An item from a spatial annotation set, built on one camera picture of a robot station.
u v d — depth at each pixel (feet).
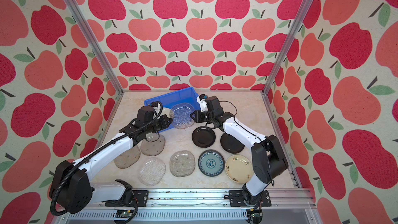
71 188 1.33
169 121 2.62
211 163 2.82
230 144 2.96
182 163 2.83
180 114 2.78
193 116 2.77
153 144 3.06
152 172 2.70
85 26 2.79
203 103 2.60
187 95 3.69
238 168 2.77
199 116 2.50
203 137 3.14
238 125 1.86
